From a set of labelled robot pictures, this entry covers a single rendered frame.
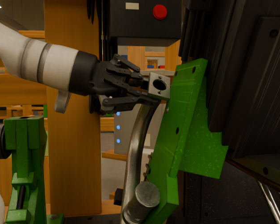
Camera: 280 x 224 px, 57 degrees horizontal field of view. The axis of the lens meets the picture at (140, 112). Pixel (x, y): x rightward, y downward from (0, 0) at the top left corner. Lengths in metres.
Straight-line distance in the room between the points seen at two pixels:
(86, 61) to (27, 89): 0.41
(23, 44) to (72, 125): 0.32
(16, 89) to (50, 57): 0.41
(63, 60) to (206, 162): 0.27
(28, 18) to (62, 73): 10.78
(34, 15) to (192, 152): 10.90
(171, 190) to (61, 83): 0.24
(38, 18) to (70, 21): 10.38
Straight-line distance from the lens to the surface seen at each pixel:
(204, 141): 0.39
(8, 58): 0.46
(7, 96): 0.85
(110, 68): 0.46
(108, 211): 0.81
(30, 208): 0.61
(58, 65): 0.44
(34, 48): 0.46
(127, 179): 0.49
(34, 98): 0.83
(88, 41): 0.72
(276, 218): 0.42
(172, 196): 0.36
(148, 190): 0.38
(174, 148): 0.37
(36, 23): 11.08
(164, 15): 0.65
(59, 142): 0.74
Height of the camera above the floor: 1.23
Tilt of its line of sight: 5 degrees down
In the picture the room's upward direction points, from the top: straight up
